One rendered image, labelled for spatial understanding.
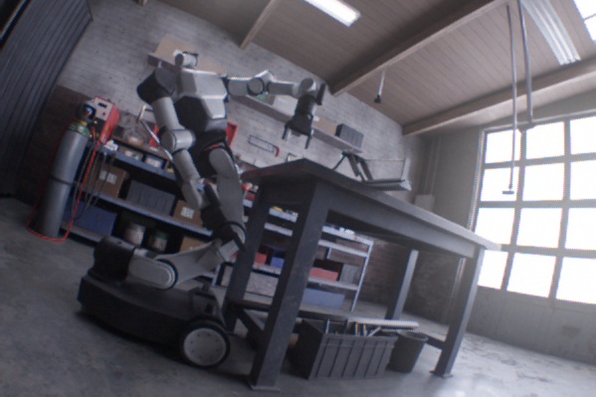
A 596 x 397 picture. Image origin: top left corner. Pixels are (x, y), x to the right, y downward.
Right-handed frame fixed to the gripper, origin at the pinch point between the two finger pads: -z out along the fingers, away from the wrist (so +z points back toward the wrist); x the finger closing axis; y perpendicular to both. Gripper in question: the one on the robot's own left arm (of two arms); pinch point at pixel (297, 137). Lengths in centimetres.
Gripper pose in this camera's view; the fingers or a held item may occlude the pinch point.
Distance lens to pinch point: 132.4
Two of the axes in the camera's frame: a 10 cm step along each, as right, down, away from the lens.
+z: 2.8, -9.4, 2.1
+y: -3.7, 0.9, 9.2
